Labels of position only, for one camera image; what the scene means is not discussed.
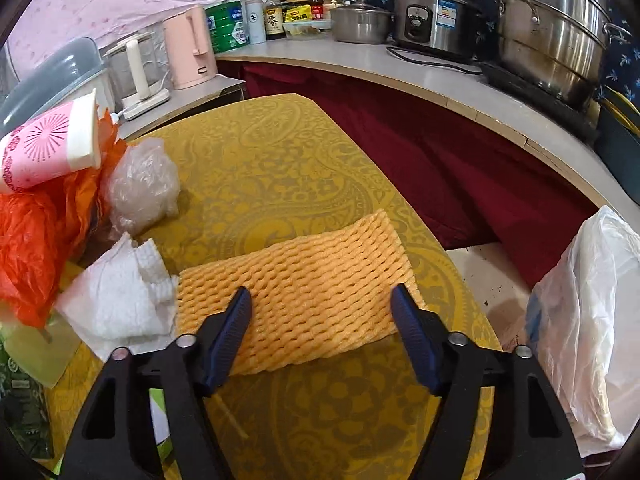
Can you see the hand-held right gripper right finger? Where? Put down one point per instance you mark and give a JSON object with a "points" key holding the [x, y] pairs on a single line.
{"points": [[412, 330]]}

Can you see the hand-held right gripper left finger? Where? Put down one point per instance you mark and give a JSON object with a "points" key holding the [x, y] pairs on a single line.
{"points": [[232, 327]]}

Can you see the yellow foam fruit net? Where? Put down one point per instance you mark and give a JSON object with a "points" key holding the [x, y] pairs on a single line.
{"points": [[310, 285]]}

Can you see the trash bin with white bag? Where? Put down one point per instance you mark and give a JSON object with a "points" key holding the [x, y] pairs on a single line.
{"points": [[585, 320]]}

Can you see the yellow-green translucent packet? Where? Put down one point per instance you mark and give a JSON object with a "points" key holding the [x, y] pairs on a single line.
{"points": [[35, 350]]}

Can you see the orange plastic bag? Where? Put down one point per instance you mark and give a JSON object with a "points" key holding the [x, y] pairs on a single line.
{"points": [[35, 245]]}

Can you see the white speckled board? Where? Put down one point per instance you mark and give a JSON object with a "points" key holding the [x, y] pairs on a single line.
{"points": [[490, 285]]}

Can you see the crumpled white tissue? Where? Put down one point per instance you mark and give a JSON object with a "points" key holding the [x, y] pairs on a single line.
{"points": [[115, 295]]}

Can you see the crumpled clear plastic bag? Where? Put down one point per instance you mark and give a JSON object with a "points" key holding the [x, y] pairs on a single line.
{"points": [[142, 185]]}

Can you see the dark red cloth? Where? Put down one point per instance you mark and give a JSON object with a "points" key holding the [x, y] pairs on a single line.
{"points": [[430, 160]]}

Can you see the yellow patterned tablecloth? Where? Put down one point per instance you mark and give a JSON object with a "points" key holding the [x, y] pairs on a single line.
{"points": [[270, 160]]}

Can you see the green printed packet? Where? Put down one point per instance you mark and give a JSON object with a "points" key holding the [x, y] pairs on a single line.
{"points": [[20, 405]]}

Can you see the pink patterned paper cup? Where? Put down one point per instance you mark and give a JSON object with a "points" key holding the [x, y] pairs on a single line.
{"points": [[45, 145]]}

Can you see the black induction cooktop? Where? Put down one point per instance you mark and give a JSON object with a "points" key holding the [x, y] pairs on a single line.
{"points": [[560, 110]]}

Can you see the blue basin with yellow rim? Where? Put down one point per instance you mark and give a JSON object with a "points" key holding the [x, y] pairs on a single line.
{"points": [[620, 135]]}

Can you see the pink electric kettle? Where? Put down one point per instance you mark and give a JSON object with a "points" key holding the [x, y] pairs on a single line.
{"points": [[187, 45]]}

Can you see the green tin can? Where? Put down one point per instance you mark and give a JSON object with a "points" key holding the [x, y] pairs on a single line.
{"points": [[225, 27]]}

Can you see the clear plastic food container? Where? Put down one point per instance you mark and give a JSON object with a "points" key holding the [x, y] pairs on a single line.
{"points": [[305, 30]]}

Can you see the grey lidded plastic container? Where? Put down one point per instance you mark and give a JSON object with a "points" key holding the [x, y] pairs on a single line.
{"points": [[45, 85]]}

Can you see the dark sauce bottle white label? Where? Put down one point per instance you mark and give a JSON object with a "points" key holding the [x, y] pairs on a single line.
{"points": [[274, 20]]}

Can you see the small steel pot with lid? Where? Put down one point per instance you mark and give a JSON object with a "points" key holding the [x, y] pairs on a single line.
{"points": [[360, 22]]}

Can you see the steel rice cooker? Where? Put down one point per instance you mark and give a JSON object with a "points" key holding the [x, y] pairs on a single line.
{"points": [[435, 15]]}

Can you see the yellow seasoning packet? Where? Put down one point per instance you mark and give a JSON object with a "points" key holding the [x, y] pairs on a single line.
{"points": [[297, 12]]}

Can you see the large steel steamer pot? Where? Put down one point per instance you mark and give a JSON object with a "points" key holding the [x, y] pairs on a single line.
{"points": [[545, 35]]}

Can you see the amber sauce bottle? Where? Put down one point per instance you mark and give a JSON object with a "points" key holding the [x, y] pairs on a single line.
{"points": [[333, 2]]}

